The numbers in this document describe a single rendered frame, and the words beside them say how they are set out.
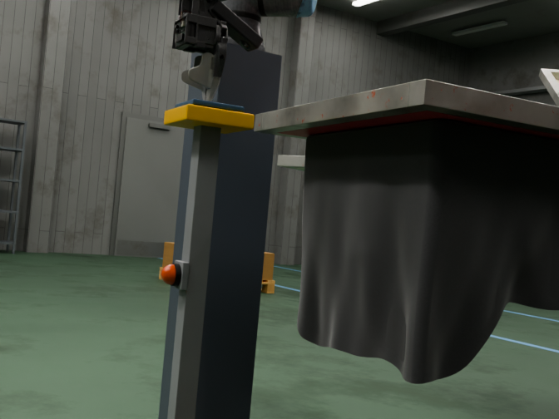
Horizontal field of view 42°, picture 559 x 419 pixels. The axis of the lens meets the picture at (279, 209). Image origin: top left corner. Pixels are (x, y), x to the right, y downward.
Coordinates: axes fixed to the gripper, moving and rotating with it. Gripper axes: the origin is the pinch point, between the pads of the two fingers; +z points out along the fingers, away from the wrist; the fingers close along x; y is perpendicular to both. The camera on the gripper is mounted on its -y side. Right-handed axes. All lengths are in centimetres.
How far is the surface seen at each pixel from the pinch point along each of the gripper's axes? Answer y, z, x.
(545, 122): -41, 2, 41
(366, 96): -17.1, -0.2, 25.9
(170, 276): 5.3, 33.0, 1.5
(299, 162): -69, 1, -91
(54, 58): -115, -176, -922
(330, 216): -25.9, 19.7, 3.4
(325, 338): -28, 44, 3
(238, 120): -3.1, 4.1, 6.4
